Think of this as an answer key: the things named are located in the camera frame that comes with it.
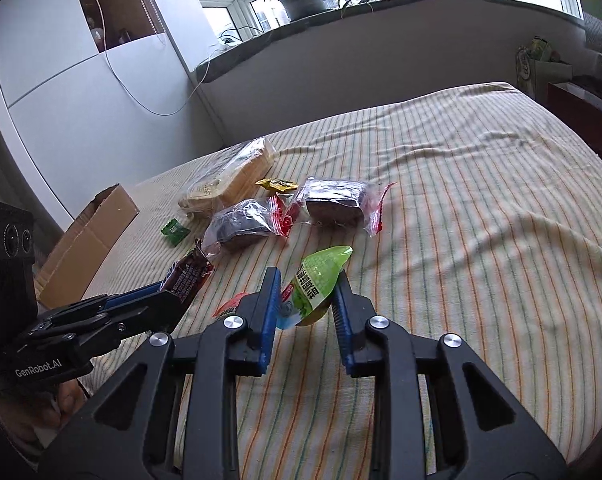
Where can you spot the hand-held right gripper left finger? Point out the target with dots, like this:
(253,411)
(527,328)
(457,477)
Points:
(268,312)

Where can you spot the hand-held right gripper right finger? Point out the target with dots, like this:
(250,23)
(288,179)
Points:
(342,325)

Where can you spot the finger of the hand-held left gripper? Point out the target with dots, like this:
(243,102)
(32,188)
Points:
(146,317)
(133,296)

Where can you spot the green jelly packet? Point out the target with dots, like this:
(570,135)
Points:
(316,280)

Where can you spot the dark red chocolate bar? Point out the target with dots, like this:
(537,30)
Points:
(186,275)

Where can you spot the cardboard box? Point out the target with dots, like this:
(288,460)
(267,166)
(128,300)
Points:
(86,245)

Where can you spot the green candy packet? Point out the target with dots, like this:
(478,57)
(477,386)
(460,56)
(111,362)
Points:
(175,231)

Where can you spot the small dark cake clear bag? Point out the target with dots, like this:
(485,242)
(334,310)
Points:
(241,222)

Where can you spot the person's left hand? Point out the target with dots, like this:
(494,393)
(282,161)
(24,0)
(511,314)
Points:
(56,410)

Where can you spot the red snack packet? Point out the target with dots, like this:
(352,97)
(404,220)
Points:
(229,305)

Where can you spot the large brown cake clear bag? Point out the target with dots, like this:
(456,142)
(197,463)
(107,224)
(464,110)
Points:
(333,200)

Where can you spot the yellow candy packet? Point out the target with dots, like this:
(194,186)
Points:
(276,184)

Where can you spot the sliced bread loaf bag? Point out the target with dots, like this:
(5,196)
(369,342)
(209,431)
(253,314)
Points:
(231,175)

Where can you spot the white wardrobe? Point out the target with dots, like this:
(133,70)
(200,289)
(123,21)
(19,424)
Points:
(81,125)

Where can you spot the dark window sill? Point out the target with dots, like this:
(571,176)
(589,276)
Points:
(331,20)

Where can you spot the dark red cabinet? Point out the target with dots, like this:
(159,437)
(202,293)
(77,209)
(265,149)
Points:
(586,115)

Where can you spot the printed paper bag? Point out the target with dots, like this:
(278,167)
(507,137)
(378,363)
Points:
(538,70)

